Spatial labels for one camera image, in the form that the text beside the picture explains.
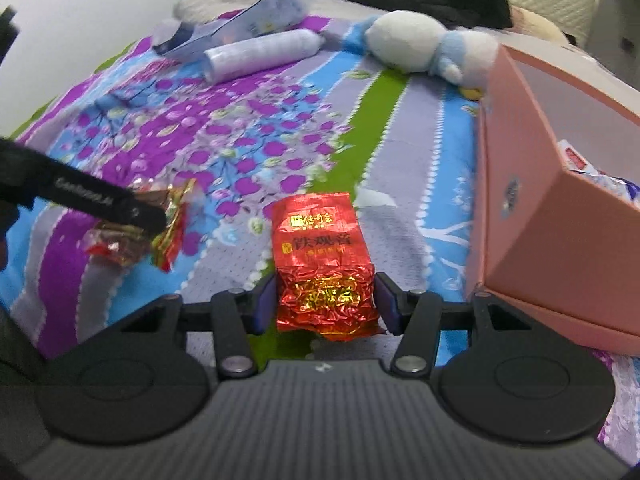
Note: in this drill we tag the pink cardboard box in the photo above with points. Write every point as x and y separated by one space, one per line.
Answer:
540 220

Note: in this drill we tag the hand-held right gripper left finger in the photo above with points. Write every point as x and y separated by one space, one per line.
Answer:
265 305

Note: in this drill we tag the grey blanket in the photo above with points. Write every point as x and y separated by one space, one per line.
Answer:
350 12

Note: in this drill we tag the red foil tea packet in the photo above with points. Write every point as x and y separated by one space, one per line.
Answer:
320 260

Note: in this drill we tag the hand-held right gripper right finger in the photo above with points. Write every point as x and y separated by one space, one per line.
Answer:
387 305

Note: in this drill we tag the white and blue plush toy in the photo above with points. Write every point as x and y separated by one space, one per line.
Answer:
410 40

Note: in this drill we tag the wall power socket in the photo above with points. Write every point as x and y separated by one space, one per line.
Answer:
625 45

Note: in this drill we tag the clear plastic bag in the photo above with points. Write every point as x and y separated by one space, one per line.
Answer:
260 15

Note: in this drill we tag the floral printed bedsheet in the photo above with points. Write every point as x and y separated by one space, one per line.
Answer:
250 135

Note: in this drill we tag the red gold foil candy packet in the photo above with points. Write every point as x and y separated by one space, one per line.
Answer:
172 230

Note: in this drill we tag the blue white printed bag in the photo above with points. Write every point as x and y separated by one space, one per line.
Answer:
610 190

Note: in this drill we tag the beige pillow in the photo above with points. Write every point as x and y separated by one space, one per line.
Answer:
537 25

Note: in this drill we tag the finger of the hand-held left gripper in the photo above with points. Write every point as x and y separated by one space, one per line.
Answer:
145 217

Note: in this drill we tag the white furniture unit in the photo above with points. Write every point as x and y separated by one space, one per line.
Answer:
620 0

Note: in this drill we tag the white plastic bottle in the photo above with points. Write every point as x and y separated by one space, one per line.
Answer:
260 52

